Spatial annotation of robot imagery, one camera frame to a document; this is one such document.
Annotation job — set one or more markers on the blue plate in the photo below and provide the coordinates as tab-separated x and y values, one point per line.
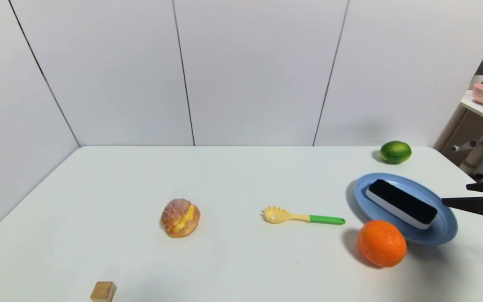
442	228

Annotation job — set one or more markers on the white table leg stand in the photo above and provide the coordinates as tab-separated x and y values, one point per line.
482	151

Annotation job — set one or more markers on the green lime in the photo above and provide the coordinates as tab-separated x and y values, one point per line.
396	152

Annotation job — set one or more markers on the orange fruit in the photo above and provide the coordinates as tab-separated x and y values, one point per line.
382	243

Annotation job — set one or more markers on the golden cream puff pastry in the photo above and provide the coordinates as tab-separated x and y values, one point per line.
180	218

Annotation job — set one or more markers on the small wooden cube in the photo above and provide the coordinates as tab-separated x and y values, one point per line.
103	291

